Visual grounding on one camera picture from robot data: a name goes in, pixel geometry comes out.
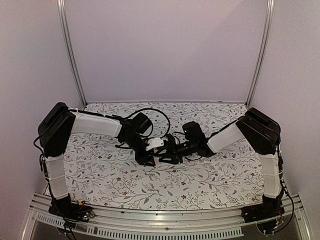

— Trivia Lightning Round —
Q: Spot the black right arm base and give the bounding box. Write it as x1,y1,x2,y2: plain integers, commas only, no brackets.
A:
241,192,285,223

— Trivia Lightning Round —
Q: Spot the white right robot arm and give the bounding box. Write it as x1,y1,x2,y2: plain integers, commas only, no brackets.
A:
155,107,284,218

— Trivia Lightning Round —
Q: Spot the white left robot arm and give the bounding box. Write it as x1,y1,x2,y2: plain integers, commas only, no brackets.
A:
37,102,155,217

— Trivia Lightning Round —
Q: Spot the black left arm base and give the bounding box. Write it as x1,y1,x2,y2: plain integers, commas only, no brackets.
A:
48,195,95,222

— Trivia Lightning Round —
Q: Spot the floral patterned table mat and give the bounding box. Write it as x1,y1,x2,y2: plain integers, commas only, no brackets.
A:
42,102,285,211

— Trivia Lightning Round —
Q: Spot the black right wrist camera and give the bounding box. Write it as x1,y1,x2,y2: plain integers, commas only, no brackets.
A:
166,134,181,150

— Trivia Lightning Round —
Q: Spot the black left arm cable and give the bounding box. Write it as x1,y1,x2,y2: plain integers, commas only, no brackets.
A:
124,107,171,138

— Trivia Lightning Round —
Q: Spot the aluminium front rail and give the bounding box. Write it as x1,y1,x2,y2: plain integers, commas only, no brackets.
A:
21,193,313,240

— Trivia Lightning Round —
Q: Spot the left aluminium frame post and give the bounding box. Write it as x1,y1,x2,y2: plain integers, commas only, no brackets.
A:
56,0,88,107

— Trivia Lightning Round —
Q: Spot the aluminium frame post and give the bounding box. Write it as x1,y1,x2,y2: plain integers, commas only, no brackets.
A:
56,0,88,107
245,0,275,108

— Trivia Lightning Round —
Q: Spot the right aluminium frame post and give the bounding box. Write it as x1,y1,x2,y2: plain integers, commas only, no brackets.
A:
245,0,275,108

